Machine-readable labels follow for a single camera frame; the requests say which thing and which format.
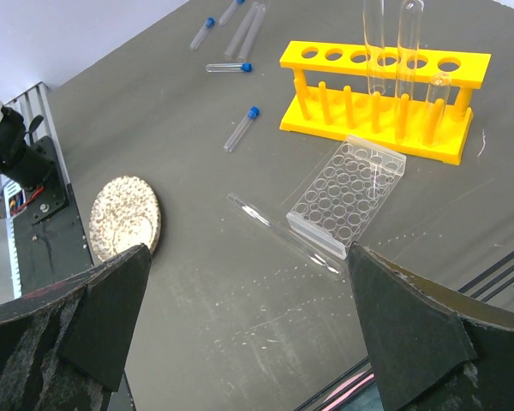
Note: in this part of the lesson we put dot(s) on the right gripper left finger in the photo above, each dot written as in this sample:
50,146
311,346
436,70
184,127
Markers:
65,346

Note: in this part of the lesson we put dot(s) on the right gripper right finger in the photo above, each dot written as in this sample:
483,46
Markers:
437,338

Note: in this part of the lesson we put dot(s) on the long glass tube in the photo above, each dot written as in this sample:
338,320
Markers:
408,43
327,264
437,95

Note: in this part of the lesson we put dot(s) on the short tube blue cap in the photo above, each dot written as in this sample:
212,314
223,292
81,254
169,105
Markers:
229,12
202,33
229,68
241,128

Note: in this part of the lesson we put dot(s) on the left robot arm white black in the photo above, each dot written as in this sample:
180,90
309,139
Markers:
19,161

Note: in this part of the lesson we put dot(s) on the pink plate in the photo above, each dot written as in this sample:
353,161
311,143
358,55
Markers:
348,387

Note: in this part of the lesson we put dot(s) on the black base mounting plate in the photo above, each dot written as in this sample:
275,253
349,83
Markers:
51,242

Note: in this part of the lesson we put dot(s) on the speckled ceramic plate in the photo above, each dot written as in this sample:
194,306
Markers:
125,213

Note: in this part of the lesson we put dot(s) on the clear acrylic tube rack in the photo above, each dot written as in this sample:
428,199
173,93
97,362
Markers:
342,200

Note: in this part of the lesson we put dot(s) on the yellow test tube rack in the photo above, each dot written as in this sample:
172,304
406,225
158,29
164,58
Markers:
395,123

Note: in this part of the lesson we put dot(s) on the grey cable duct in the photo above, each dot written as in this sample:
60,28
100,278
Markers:
9,189

